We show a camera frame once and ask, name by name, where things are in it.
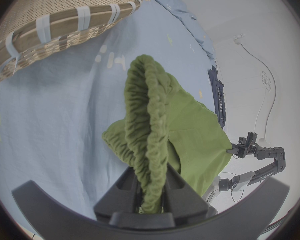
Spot round woven basket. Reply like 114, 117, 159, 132
0, 0, 144, 84

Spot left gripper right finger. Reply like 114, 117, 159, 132
162, 163, 208, 217

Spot green shorts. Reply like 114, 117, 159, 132
102, 54, 232, 214

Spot black cable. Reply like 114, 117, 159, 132
220, 173, 243, 202

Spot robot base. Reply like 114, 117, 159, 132
204, 175, 222, 211

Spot dark blue T-shirt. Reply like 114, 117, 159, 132
207, 65, 227, 129

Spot pale blue quilt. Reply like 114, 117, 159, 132
140, 0, 217, 62

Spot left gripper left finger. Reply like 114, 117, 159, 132
94, 168, 140, 221

